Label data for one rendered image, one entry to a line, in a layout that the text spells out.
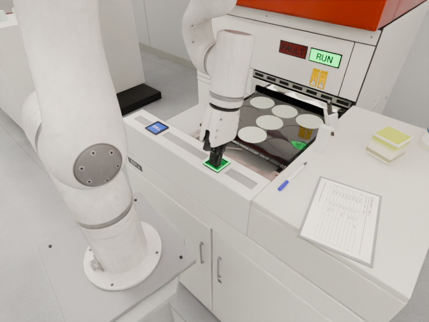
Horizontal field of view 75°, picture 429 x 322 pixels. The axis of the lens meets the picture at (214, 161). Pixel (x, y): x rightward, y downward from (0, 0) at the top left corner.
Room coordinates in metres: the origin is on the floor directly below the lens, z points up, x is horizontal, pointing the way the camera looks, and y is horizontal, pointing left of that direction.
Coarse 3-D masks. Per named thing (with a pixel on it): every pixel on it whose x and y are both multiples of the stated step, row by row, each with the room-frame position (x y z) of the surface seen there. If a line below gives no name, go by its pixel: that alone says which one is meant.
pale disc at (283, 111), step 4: (276, 108) 1.00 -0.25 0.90; (280, 108) 1.00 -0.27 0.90; (284, 108) 1.00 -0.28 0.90; (288, 108) 1.00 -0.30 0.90; (292, 108) 1.00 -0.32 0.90; (276, 112) 0.96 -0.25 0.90; (280, 112) 0.96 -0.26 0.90; (284, 112) 0.96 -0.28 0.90; (288, 112) 0.96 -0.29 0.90; (292, 112) 0.96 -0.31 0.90; (296, 112) 0.96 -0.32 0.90; (280, 116) 0.94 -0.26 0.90; (284, 116) 0.94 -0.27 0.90; (288, 116) 0.94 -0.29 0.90; (292, 116) 0.94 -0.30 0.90
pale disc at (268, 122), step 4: (260, 116) 0.94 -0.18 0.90; (264, 116) 0.94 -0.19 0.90; (268, 116) 0.94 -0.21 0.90; (272, 116) 0.94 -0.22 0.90; (256, 120) 0.91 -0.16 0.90; (260, 120) 0.91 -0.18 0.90; (264, 120) 0.91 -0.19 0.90; (268, 120) 0.91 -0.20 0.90; (272, 120) 0.91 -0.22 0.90; (276, 120) 0.91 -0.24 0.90; (280, 120) 0.91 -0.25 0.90; (260, 124) 0.88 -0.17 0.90; (264, 124) 0.88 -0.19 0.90; (268, 124) 0.88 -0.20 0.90; (272, 124) 0.88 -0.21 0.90; (276, 124) 0.88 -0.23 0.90; (280, 124) 0.88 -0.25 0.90; (268, 128) 0.85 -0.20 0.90; (272, 128) 0.85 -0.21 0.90; (276, 128) 0.85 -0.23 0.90
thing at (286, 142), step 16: (256, 96) 1.10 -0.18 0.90; (240, 112) 0.97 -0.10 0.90; (256, 112) 0.97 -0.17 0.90; (272, 112) 0.96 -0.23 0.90; (304, 112) 0.96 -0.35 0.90; (240, 128) 0.85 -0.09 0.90; (288, 128) 0.85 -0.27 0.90; (304, 128) 0.85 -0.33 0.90; (256, 144) 0.75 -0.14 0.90; (272, 144) 0.76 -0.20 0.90; (288, 144) 0.76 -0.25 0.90; (304, 144) 0.75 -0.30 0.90; (288, 160) 0.67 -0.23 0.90
